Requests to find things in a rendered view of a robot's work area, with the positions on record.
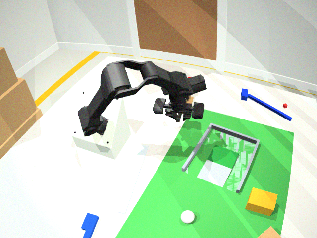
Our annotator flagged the yellow box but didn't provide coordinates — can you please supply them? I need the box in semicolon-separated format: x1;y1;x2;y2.
245;187;277;216

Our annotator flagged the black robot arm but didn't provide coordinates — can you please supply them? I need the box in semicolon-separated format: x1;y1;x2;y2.
78;59;207;137

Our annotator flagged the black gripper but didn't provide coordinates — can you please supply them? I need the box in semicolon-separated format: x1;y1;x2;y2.
153;98;205;121

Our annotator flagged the white golf ball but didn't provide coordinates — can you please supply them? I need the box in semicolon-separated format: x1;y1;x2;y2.
181;210;195;223

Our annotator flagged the green flat mat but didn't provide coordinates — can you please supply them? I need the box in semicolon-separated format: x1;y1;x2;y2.
115;109;294;238

